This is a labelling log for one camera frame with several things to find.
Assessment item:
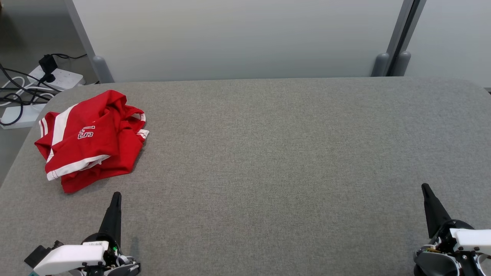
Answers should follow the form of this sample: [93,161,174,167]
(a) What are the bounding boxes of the white flat power block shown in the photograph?
[0,103,47,130]

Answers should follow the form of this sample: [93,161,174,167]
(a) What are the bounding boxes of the black floor cable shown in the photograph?
[0,63,62,127]

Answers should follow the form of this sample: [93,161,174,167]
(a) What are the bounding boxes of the red shorts with white stripe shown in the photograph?
[35,90,148,181]

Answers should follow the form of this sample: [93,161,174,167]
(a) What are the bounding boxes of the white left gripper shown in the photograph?
[33,192,141,276]

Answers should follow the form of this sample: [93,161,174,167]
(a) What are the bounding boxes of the black plug adapter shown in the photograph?
[38,55,59,83]

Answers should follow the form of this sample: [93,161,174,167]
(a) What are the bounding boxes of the grey partition post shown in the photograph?
[386,0,415,55]
[63,0,96,59]
[400,0,427,53]

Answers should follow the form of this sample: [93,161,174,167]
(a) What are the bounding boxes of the white floor cable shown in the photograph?
[0,76,56,107]

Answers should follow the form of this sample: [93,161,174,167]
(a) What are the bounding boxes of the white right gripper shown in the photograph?
[414,183,491,276]

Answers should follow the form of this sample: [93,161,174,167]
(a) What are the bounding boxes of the grey rounded partition foot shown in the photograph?
[371,53,390,77]
[92,56,115,84]
[391,51,412,76]

